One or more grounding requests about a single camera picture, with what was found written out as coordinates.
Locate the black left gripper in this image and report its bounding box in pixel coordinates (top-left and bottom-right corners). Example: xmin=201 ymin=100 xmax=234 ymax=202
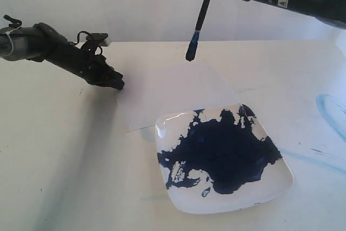
xmin=44 ymin=24 xmax=125 ymax=90

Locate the black paintbrush with blue tip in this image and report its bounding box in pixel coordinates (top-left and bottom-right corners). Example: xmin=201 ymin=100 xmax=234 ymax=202
xmin=185 ymin=0 xmax=210 ymax=62

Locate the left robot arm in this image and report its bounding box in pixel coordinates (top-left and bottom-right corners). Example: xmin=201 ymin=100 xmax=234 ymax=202
xmin=1 ymin=15 xmax=124 ymax=90

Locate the white paper sheet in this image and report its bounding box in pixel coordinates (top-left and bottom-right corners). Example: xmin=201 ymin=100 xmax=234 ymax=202
xmin=117 ymin=62 xmax=239 ymax=131

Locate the white square plate blue paint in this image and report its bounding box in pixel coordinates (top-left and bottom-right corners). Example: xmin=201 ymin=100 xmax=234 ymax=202
xmin=155 ymin=104 xmax=294 ymax=214

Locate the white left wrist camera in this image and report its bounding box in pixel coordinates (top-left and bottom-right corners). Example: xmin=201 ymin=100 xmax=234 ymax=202
xmin=91 ymin=33 xmax=111 ymax=47

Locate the black left camera cable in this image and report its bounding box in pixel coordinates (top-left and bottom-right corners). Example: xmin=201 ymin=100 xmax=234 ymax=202
xmin=69 ymin=30 xmax=105 ymax=58

